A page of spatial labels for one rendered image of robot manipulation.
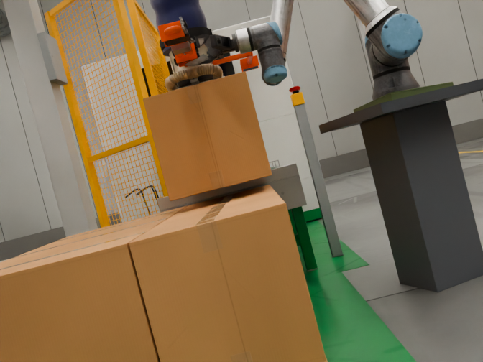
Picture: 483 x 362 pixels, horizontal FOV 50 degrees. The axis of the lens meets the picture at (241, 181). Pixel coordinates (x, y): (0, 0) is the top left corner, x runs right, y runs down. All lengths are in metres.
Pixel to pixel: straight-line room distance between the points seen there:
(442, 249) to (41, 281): 1.46
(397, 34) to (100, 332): 1.41
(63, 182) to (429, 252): 2.22
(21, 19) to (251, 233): 2.63
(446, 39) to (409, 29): 10.28
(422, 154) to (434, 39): 10.17
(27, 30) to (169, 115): 1.77
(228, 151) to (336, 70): 9.77
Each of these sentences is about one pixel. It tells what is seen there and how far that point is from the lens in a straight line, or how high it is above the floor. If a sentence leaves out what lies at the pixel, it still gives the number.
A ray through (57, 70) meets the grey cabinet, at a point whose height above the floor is 1.53.
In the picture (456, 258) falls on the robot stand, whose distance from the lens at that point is 2.19.
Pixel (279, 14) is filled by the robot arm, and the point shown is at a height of 1.21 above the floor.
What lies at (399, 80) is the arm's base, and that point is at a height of 0.83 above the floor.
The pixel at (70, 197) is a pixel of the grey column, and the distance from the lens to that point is 3.38.
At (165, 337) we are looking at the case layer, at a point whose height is 0.30.
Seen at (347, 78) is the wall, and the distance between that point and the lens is 11.64.
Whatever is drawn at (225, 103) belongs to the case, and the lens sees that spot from 1.94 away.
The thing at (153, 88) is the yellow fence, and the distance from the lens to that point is 3.84.
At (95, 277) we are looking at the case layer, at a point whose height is 0.48.
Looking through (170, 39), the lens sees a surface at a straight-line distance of 1.66.
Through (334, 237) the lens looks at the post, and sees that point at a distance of 3.12.
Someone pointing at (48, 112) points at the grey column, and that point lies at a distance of 3.43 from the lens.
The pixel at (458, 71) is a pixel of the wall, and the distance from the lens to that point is 12.25.
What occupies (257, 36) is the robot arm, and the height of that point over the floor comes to 1.11.
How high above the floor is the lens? 0.65
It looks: 1 degrees down
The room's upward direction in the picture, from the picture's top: 15 degrees counter-clockwise
